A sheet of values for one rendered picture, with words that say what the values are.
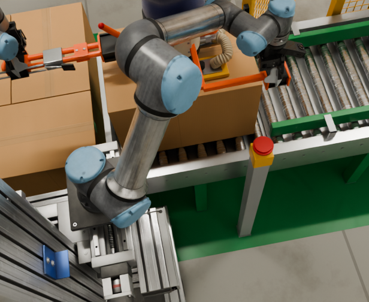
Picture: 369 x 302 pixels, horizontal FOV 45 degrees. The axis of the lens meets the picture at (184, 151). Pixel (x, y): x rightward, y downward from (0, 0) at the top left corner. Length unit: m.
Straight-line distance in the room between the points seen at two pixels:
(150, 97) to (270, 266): 1.62
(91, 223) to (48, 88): 1.07
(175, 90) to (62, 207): 0.78
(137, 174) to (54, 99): 1.24
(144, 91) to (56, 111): 1.31
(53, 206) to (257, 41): 0.87
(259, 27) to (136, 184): 0.55
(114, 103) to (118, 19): 1.62
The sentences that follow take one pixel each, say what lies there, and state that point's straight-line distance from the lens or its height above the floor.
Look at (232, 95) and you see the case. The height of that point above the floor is 0.91.
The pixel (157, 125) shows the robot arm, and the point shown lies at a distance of 1.04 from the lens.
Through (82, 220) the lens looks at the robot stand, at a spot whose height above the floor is 1.04.
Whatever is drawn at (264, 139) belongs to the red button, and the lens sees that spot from 1.52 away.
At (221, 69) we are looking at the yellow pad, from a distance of 1.74.
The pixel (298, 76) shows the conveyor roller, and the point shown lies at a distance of 2.28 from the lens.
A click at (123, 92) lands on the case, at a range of 1.75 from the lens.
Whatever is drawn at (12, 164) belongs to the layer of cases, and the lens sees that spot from 2.21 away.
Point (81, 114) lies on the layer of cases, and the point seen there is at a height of 0.54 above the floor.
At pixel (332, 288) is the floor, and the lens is 2.49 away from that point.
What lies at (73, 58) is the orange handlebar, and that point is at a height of 1.09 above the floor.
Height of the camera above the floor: 2.38
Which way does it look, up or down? 64 degrees down
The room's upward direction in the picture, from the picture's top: 7 degrees counter-clockwise
